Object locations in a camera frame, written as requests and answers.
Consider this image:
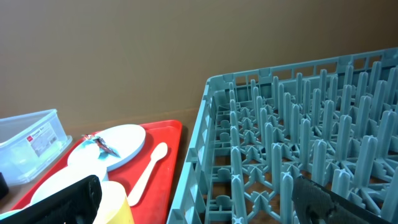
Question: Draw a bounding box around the red snack wrapper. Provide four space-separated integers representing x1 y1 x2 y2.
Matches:
83 134 120 157

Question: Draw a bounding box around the light blue plate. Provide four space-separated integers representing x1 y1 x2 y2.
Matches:
67 124 146 171

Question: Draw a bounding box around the green bowl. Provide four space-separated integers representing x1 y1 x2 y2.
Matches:
0 209 20 220

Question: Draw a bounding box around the grey dishwasher rack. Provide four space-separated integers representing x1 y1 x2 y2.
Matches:
167 48 397 223

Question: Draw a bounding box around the clear plastic bin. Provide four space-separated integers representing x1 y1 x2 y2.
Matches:
1 109 72 186

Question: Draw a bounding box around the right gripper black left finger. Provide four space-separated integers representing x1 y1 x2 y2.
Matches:
1 175 102 224

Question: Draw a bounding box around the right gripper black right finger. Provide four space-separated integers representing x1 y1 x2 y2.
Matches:
292 176 389 224

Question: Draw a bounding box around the yellow plastic cup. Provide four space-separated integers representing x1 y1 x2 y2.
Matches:
93 181 134 224

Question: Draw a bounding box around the white plastic spoon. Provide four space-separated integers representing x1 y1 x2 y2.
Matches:
127 142 168 207

